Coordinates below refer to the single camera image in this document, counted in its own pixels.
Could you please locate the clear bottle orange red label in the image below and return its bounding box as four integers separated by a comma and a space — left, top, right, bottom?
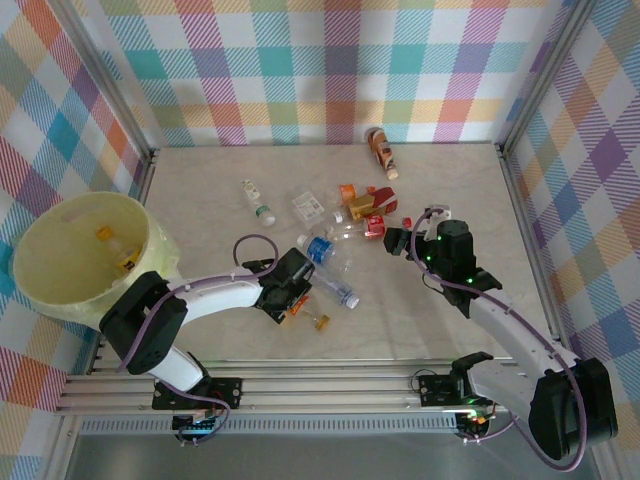
282, 297, 332, 332

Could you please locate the red carton white stripe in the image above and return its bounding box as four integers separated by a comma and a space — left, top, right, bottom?
369, 186, 400, 214

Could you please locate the clear bottle blue label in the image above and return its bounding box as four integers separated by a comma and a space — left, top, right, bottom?
297, 234, 356, 276

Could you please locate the large clear bottle white cap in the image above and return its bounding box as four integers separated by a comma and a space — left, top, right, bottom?
307, 269, 361, 310

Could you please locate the red box carton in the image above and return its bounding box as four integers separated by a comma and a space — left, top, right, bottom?
327, 214, 387, 244

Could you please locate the gold label bottle white cap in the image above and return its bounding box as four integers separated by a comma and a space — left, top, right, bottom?
332, 196, 376, 222

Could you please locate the small bottle green label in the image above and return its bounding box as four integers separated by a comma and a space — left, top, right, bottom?
241, 178, 277, 227

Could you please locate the clear square plastic package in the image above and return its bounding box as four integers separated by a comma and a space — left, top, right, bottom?
291, 189, 329, 232

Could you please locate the yellow-green bin liner bag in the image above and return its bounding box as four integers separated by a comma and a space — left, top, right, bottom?
144, 219, 180, 281

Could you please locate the cream round plastic bin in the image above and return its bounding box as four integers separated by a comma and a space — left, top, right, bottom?
12, 191, 180, 331

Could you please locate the brown label bottle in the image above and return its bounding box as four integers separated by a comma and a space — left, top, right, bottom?
363, 126, 400, 181

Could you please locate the small electronics board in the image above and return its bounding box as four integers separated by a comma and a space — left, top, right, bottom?
172, 409, 221, 441
457, 407, 496, 439

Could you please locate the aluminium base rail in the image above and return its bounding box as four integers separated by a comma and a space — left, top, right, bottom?
54, 372, 521, 416

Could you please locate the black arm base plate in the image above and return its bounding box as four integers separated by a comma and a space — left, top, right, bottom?
417, 372, 466, 409
152, 377, 245, 411

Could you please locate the grey perforated cable duct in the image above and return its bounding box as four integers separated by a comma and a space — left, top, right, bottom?
79, 418, 459, 436

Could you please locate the aluminium frame post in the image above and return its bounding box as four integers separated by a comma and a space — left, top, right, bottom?
47, 0, 159, 161
494, 0, 599, 156

